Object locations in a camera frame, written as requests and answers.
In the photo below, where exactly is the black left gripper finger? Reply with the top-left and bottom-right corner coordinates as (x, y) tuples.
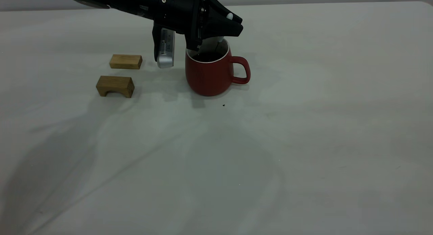
(202, 0), (244, 25)
(198, 22), (244, 52)

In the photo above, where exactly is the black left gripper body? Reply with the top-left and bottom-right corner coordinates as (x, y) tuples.
(149, 0), (204, 52)

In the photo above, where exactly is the spoon with pale blue handle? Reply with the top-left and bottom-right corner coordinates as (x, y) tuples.
(198, 13), (234, 58)

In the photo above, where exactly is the red ceramic mug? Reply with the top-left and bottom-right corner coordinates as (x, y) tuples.
(185, 37), (251, 97)

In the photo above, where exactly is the flat rectangular wooden block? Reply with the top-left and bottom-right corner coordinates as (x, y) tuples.
(109, 55), (143, 70)

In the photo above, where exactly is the arch-shaped wooden block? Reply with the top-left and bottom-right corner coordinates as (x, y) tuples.
(96, 76), (135, 99)

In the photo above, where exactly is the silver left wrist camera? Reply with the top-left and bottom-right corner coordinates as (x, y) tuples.
(152, 23), (176, 69)

